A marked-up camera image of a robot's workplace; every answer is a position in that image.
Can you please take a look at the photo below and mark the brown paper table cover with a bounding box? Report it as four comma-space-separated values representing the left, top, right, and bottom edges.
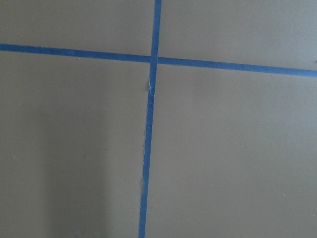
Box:
0, 0, 317, 238

